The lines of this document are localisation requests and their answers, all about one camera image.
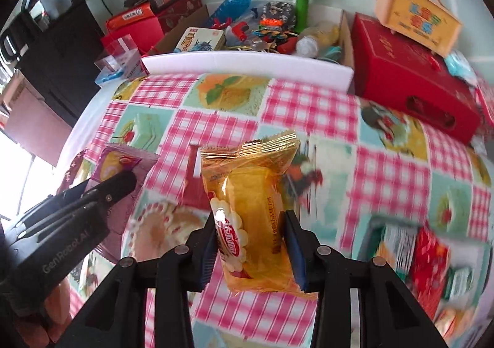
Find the yellow cake snack packet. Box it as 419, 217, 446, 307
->
200, 131, 303, 296

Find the orange red flat box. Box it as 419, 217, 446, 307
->
106, 2, 154, 32

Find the person's left hand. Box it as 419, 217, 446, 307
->
14, 278, 71, 348

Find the large red gift box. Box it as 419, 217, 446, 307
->
351, 13, 481, 144

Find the green orange cracker packet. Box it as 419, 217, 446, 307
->
374, 224, 418, 281

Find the blue liquid bottle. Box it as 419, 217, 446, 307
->
205, 0, 252, 28

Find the orange handled gift box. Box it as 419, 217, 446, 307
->
374, 0, 462, 57

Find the green white biscuit packet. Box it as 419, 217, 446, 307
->
442, 266, 473, 300

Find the clear plastic box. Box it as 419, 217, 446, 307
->
94, 35, 149, 87

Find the black cabinet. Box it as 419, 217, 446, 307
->
1, 0, 103, 126

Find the dark red wrapped block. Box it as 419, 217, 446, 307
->
181, 144, 210, 212

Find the orange yellow snack packet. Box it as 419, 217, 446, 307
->
434, 307, 473, 344

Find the teal shallow box tray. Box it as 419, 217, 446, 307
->
352, 214, 492, 347

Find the pink checkered tablecloth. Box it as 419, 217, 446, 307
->
65, 74, 493, 347

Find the red patterned snack bag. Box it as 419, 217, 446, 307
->
408, 227, 450, 320

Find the open cardboard junk box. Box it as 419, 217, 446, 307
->
148, 2, 355, 72

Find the dark red carton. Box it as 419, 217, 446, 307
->
99, 0, 203, 56

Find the blue wet wipes pack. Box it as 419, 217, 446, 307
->
444, 50, 477, 87

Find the pink cake roll packet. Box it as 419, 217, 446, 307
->
87, 143, 158, 263

